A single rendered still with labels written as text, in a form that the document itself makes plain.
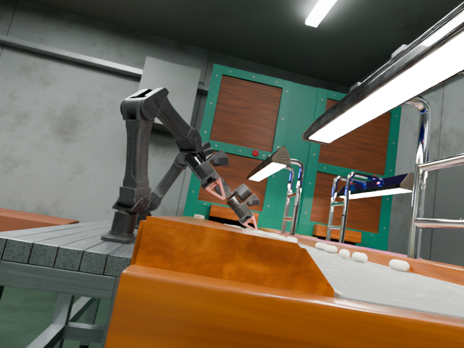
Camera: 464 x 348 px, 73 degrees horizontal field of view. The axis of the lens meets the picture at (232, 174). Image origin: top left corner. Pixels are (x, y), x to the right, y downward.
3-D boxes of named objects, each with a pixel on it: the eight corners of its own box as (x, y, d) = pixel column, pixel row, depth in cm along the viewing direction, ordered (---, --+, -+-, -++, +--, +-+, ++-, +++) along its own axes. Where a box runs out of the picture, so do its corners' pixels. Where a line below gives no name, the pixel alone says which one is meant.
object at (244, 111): (185, 203, 196) (213, 63, 210) (187, 206, 250) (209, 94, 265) (388, 241, 208) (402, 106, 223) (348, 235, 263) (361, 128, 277)
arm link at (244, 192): (250, 195, 162) (235, 176, 162) (253, 193, 153) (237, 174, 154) (233, 208, 160) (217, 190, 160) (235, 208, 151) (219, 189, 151)
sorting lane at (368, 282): (336, 333, 18) (341, 293, 18) (206, 226, 196) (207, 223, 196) (773, 400, 20) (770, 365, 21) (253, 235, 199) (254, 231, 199)
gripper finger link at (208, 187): (230, 194, 120) (215, 175, 120) (232, 192, 113) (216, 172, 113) (216, 205, 119) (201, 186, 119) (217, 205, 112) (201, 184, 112)
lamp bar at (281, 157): (271, 161, 125) (275, 143, 127) (246, 179, 187) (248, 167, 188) (291, 164, 126) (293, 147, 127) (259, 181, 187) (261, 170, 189)
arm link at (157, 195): (153, 213, 153) (192, 159, 159) (152, 213, 146) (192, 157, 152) (143, 206, 152) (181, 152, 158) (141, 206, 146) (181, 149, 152)
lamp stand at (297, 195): (253, 248, 140) (268, 152, 147) (246, 244, 160) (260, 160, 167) (293, 255, 142) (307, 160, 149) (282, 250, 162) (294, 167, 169)
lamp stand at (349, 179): (337, 264, 144) (349, 169, 151) (320, 257, 164) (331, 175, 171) (376, 271, 146) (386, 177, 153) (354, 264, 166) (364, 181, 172)
